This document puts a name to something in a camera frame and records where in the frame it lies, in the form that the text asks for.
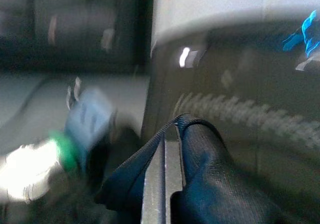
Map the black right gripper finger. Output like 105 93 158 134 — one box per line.
141 123 187 224

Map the dark navy mesh garment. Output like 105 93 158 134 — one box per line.
94 113 283 224

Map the dark glass washing machine lid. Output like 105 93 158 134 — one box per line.
141 9 320 224

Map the black framed panel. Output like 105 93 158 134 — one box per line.
0 0 154 69

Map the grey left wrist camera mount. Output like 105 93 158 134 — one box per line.
64 88 113 160

